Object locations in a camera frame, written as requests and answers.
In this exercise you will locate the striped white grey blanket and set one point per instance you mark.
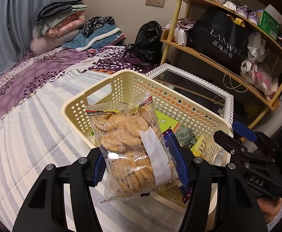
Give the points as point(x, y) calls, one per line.
point(35, 134)

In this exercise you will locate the person right hand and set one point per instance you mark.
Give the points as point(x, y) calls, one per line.
point(270, 208)

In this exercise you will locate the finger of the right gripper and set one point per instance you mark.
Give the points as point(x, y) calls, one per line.
point(243, 128)

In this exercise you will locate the blue leopard clothes pile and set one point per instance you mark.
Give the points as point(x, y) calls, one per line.
point(96, 33)

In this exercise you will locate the clear bag round cookies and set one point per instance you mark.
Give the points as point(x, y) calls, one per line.
point(138, 161)

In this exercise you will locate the wooden bamboo shelf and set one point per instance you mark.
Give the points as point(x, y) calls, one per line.
point(167, 38)

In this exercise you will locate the black Lanwei shopping bag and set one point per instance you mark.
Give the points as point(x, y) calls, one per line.
point(221, 37)

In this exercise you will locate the white framed glass table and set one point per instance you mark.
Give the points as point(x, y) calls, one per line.
point(197, 89)

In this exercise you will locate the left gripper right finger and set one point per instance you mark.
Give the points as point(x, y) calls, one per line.
point(236, 209)

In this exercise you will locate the green salty seaweed pack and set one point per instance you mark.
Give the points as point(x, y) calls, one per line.
point(184, 134)

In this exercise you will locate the blue cracker pack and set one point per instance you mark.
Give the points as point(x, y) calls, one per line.
point(177, 152)

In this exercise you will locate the purple floral bedsheet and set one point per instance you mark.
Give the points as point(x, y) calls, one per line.
point(34, 71)

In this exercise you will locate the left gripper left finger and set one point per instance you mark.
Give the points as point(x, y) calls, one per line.
point(59, 189)

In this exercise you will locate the small yellow bibizan packet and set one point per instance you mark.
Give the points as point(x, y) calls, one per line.
point(200, 148)

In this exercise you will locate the wall power socket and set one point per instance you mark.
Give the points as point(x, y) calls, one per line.
point(156, 3)

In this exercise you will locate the white plastic bags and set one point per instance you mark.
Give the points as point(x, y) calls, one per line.
point(254, 70)

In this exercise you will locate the green carton box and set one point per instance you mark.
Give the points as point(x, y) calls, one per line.
point(269, 20)

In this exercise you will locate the folded pink grey quilts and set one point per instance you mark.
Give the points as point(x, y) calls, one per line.
point(57, 23)

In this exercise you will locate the cream perforated plastic basket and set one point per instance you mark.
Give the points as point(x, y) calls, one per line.
point(124, 86)

